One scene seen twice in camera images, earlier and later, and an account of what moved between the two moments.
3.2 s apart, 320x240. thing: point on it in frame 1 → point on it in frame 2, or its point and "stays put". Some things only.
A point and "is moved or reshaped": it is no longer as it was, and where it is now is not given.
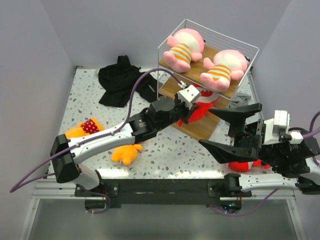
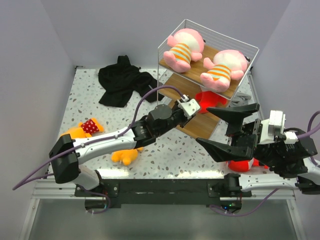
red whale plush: (205, 102) is moved or reshaped
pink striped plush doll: (186, 44) stays put
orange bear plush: (126, 154) stays put
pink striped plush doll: (227, 64) stays put
